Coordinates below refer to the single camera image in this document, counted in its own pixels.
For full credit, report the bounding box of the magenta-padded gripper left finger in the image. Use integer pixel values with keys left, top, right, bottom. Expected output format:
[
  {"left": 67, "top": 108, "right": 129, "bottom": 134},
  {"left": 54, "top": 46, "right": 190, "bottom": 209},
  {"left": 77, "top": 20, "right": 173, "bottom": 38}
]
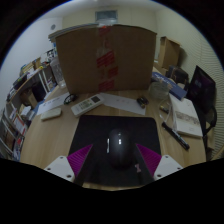
[{"left": 43, "top": 143, "right": 96, "bottom": 187}]

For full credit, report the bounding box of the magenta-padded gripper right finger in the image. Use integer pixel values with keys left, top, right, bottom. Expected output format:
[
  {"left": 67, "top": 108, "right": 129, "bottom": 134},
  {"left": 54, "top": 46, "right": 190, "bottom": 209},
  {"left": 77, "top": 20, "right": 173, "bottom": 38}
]
[{"left": 134, "top": 143, "right": 184, "bottom": 186}]

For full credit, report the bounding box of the black computer mouse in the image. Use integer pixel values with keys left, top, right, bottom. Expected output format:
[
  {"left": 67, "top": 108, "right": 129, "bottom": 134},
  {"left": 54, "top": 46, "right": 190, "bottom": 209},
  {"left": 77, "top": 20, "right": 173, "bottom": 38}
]
[{"left": 107, "top": 128, "right": 135, "bottom": 169}]

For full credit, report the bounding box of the black mouse pad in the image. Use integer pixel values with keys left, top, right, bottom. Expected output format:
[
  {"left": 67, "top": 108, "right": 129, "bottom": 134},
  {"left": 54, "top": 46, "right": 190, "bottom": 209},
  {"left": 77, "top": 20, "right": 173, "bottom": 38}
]
[{"left": 67, "top": 114, "right": 162, "bottom": 188}]

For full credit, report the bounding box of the black marker pen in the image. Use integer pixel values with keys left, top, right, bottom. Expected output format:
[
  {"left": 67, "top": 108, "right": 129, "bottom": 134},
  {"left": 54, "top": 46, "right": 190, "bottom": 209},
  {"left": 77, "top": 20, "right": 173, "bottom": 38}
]
[{"left": 161, "top": 121, "right": 191, "bottom": 151}]

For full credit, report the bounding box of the white open book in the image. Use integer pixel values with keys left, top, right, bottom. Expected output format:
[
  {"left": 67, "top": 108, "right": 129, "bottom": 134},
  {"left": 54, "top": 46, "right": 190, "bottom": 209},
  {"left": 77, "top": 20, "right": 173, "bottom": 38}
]
[{"left": 168, "top": 93, "right": 204, "bottom": 139}]

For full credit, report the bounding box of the shelf unit with books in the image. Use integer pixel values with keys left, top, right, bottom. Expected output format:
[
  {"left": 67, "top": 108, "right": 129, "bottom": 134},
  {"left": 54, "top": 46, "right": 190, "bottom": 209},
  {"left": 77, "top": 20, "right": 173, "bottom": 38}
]
[{"left": 0, "top": 101, "right": 29, "bottom": 161}]

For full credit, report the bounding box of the black office chair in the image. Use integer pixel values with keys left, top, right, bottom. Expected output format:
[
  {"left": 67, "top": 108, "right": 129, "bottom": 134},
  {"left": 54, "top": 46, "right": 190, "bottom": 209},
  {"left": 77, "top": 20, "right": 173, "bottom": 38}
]
[{"left": 196, "top": 106, "right": 218, "bottom": 161}]

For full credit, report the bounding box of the white remote with display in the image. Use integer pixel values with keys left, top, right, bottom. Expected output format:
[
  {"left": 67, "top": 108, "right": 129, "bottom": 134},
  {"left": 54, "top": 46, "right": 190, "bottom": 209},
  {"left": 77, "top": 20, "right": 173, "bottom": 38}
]
[{"left": 70, "top": 94, "right": 105, "bottom": 118}]

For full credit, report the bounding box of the small black device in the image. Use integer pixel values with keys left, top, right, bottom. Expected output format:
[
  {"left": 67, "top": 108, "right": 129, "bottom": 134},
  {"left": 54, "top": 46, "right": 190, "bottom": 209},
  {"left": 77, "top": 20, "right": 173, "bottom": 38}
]
[{"left": 136, "top": 95, "right": 150, "bottom": 109}]

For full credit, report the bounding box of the clear round plastic container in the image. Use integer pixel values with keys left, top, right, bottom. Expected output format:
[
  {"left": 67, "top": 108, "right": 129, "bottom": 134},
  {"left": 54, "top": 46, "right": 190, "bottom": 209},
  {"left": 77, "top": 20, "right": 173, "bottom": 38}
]
[{"left": 148, "top": 80, "right": 171, "bottom": 100}]

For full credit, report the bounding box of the blue printed box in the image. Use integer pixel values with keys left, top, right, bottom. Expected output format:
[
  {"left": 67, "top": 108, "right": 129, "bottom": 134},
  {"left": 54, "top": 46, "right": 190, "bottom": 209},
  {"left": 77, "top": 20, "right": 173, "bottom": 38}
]
[{"left": 151, "top": 70, "right": 188, "bottom": 101}]

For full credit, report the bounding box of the wooden side desk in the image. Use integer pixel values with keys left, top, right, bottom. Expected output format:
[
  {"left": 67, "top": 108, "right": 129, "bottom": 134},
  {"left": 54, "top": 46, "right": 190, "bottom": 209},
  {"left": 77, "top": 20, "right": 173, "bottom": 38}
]
[{"left": 6, "top": 64, "right": 54, "bottom": 108}]

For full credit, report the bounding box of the clear plastic jar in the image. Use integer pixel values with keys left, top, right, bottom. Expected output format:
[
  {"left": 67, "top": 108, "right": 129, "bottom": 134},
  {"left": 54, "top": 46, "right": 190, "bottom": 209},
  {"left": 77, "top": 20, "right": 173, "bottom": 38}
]
[{"left": 49, "top": 56, "right": 67, "bottom": 88}]

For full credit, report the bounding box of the large brown cardboard box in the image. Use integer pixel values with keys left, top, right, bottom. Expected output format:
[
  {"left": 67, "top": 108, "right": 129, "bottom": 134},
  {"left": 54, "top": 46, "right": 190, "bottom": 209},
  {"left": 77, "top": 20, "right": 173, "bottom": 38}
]
[{"left": 54, "top": 23, "right": 158, "bottom": 95}]

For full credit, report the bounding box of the upright open cardboard box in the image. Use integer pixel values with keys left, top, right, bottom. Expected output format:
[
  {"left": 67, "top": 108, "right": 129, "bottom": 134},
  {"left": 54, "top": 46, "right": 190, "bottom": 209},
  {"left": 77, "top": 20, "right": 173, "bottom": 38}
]
[{"left": 157, "top": 35, "right": 182, "bottom": 70}]

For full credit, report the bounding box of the grey door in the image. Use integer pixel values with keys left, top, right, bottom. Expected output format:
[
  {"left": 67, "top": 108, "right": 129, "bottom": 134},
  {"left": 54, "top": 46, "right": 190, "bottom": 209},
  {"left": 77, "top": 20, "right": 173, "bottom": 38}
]
[{"left": 94, "top": 9, "right": 119, "bottom": 24}]

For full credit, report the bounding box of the black coiled cable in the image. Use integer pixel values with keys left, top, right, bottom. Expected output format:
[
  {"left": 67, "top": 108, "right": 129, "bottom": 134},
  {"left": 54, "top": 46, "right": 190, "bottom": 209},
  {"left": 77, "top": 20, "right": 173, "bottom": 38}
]
[{"left": 63, "top": 93, "right": 79, "bottom": 105}]

